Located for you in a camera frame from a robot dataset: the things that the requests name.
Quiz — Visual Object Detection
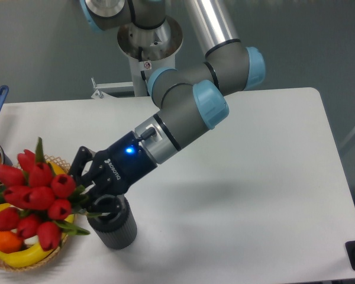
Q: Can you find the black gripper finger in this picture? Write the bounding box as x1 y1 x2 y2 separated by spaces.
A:
68 146 95 179
88 195 122 222

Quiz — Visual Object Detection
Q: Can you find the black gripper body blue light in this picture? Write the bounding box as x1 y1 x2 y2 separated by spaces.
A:
83 131 157 198

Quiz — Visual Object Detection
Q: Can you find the red tulip bouquet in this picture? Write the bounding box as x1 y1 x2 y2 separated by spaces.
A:
0 138 90 251

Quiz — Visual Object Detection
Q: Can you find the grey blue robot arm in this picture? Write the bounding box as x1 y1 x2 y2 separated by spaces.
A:
69 1 266 215

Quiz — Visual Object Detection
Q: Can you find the dark grey ribbed vase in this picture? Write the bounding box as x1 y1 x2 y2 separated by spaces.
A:
88 195 137 250

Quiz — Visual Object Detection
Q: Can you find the yellow squash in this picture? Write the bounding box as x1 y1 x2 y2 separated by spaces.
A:
47 162 66 175

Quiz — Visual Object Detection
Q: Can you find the woven wicker basket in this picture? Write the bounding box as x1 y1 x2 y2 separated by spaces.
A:
0 154 70 272

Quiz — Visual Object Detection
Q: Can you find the green bok choy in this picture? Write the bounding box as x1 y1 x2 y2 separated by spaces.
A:
24 235 38 247

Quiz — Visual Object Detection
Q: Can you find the long yellow banana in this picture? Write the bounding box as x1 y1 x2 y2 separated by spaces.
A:
0 214 75 269

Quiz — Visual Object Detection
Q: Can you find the orange fruit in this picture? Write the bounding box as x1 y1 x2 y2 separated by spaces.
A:
0 231 23 254

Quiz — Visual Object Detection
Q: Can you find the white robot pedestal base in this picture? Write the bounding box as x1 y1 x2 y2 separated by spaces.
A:
90 14 184 100

